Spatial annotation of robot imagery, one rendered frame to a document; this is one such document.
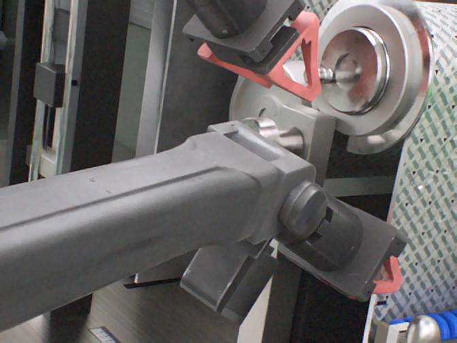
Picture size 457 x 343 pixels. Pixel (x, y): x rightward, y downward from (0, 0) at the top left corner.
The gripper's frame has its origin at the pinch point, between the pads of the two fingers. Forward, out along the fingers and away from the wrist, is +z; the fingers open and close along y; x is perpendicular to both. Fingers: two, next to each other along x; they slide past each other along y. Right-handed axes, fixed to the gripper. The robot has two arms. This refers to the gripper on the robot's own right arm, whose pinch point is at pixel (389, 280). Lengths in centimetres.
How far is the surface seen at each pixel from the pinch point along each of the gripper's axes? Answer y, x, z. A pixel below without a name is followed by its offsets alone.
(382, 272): 0.2, 0.2, -1.7
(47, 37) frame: -43.4, 3.8, -18.9
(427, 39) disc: 0.0, 17.8, -12.7
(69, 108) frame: -34.6, -1.9, -17.0
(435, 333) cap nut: 8.1, -2.0, -2.6
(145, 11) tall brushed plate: -96, 24, 21
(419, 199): 0.2, 7.4, -2.7
